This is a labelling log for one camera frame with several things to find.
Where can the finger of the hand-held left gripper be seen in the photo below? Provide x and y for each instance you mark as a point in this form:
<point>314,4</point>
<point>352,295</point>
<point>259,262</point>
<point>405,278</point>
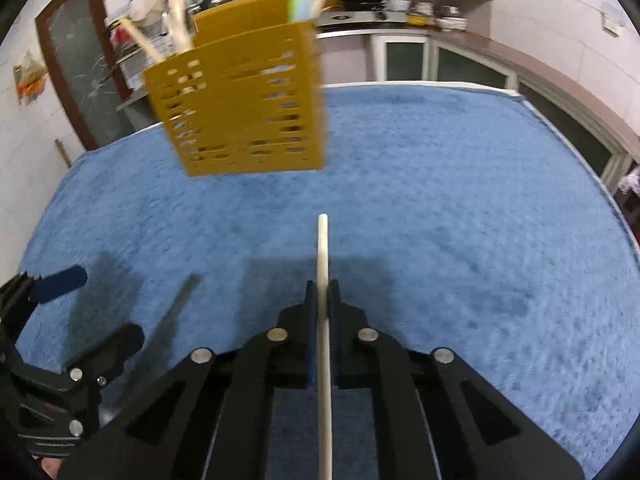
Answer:
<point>62,282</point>
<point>115,347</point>

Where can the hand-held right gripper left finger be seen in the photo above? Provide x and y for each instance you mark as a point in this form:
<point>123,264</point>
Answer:
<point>311,335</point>

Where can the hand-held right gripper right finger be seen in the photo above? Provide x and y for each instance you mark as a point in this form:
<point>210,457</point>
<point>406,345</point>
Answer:
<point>334,335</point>

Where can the yellow slotted utensil holder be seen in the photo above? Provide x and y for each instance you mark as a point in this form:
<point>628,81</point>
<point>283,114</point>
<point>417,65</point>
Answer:
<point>240,110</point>

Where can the wooden stick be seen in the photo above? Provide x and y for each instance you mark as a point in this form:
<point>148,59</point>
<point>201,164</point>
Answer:
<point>64,154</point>

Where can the blue towel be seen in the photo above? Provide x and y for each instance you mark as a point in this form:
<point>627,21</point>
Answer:
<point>450,210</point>

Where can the orange hanging bag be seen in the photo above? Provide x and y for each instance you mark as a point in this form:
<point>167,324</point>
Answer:
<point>30,80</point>

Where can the brown framed glass door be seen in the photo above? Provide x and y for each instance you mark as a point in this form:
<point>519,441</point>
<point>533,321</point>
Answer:
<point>75,60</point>

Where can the narrow glass cabinet door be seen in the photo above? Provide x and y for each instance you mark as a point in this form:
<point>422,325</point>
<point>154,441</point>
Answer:
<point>405,60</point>

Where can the white hanging cloth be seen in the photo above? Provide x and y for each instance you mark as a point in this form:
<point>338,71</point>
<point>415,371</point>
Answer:
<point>147,7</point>

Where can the wide glass cabinet door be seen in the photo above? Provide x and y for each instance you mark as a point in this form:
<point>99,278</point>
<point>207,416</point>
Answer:
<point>470,70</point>

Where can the steel gas stove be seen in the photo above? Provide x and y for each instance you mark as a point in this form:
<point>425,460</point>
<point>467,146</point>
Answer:
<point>360,17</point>

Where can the brown kitchen counter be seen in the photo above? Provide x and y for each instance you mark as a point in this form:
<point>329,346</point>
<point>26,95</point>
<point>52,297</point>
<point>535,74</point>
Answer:
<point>500,47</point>

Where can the green plastic utensil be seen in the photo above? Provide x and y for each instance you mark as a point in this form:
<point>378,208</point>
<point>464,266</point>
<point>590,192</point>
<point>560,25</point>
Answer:
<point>301,2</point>

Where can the stack of white bowls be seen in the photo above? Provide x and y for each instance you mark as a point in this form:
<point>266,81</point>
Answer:
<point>450,22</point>

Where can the white wall socket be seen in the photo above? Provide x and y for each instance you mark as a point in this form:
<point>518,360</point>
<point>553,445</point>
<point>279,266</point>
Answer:
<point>612,19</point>

